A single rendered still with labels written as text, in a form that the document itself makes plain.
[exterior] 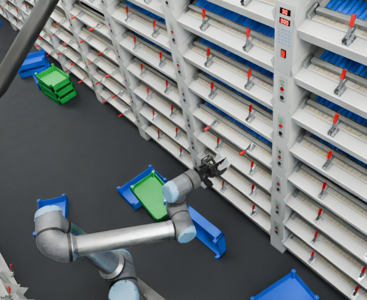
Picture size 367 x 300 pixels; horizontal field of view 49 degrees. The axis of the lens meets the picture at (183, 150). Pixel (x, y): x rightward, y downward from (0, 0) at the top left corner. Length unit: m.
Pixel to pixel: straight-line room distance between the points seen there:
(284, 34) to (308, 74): 0.18
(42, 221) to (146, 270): 0.97
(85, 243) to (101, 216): 1.16
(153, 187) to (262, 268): 0.91
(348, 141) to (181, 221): 0.77
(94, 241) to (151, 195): 1.13
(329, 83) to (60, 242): 1.18
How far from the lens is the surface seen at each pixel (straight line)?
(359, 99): 1.47
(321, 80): 1.54
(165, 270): 2.54
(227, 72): 1.92
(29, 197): 3.23
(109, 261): 2.12
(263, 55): 1.67
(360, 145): 1.59
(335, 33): 1.41
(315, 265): 2.40
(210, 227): 2.41
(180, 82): 2.26
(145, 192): 2.81
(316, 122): 1.66
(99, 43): 3.17
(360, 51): 1.35
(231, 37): 1.79
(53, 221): 1.78
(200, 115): 2.31
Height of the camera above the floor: 2.22
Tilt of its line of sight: 45 degrees down
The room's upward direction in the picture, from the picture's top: 12 degrees counter-clockwise
